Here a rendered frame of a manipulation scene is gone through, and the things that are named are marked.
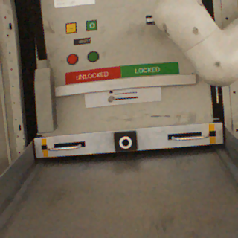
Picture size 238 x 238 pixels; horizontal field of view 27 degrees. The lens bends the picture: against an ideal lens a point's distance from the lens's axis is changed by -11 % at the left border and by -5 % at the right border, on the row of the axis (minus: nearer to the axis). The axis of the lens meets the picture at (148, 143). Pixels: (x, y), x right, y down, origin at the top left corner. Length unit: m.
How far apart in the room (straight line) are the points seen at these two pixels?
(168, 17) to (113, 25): 0.45
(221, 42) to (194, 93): 0.45
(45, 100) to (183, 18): 0.51
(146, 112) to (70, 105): 0.22
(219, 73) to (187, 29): 0.11
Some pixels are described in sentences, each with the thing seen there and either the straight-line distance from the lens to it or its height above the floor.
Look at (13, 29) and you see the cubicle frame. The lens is 1.45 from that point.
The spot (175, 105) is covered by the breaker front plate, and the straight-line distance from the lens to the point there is 1.43.
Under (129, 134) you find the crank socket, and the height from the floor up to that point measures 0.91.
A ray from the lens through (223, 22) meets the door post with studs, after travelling 1.43.
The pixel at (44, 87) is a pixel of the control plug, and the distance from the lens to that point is 1.33.
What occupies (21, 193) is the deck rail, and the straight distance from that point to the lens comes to 1.18.
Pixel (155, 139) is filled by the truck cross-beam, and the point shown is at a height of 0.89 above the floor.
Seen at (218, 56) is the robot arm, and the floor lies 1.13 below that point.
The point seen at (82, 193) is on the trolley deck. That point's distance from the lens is 1.15.
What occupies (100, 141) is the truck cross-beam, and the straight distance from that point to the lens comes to 1.43.
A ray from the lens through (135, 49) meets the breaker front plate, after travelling 1.42.
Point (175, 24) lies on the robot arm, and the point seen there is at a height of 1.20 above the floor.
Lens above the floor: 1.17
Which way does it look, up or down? 12 degrees down
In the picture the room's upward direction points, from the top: 4 degrees counter-clockwise
